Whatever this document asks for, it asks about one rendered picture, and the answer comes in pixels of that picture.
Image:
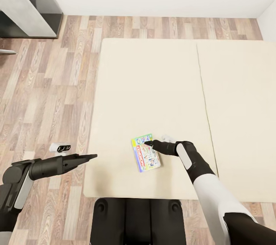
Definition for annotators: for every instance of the bed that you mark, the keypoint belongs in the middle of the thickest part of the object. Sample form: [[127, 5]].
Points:
[[218, 94]]

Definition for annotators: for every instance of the desk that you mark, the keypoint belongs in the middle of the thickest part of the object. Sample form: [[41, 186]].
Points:
[[30, 18]]

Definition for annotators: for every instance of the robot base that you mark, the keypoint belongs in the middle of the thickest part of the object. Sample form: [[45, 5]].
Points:
[[131, 221]]

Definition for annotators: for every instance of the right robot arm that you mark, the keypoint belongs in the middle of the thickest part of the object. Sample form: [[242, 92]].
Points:
[[229, 222]]

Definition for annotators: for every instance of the board game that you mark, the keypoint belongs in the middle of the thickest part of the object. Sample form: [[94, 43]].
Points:
[[147, 158]]

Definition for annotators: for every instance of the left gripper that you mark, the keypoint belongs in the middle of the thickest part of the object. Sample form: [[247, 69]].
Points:
[[62, 164]]

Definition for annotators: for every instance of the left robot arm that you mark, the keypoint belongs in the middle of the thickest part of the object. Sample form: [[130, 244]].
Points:
[[19, 178]]

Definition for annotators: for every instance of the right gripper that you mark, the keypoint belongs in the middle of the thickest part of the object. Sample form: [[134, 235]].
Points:
[[159, 146]]

